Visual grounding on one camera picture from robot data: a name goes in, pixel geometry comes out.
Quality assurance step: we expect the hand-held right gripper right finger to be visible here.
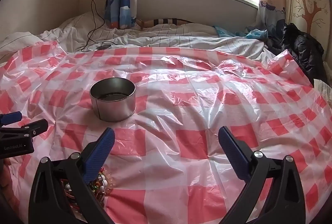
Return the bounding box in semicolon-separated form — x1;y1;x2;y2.
218;126;306;224

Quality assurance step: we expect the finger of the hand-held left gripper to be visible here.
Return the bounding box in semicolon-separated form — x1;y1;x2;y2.
0;111;23;131
0;119;49;141

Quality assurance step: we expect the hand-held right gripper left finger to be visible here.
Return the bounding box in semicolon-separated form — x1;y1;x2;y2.
28;127;115;224

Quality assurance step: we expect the colourful bead bracelet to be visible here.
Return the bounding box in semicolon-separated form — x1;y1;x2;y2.
87;167;107;200

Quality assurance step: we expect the round metal tin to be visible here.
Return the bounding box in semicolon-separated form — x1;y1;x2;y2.
89;78;137;122

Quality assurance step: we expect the person's left hand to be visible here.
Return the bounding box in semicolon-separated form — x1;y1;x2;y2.
0;158;20;214

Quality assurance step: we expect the red checked plastic sheet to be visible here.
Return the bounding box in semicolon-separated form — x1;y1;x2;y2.
0;41;332;224

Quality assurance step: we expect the white paper sheet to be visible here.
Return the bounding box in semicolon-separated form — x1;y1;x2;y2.
313;79;332;108

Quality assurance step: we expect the blue plastic bag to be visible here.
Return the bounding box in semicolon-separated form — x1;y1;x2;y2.
245;29;267;39

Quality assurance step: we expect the white striped duvet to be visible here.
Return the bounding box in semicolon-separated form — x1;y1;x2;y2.
0;12;286;64

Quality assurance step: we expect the black plastic bag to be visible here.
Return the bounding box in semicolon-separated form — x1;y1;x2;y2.
265;23;325;76

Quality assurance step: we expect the striped brown pillow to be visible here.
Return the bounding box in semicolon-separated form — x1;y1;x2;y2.
137;17;194;30

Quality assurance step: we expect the wardrobe with tree decal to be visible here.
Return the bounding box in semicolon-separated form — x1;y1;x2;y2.
288;0;332;64

